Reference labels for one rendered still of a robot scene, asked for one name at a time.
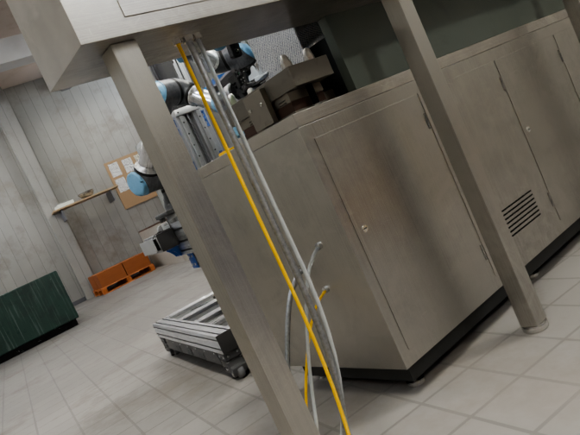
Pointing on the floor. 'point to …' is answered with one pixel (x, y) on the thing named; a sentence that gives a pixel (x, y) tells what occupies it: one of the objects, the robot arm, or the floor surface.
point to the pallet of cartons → (121, 274)
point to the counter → (162, 252)
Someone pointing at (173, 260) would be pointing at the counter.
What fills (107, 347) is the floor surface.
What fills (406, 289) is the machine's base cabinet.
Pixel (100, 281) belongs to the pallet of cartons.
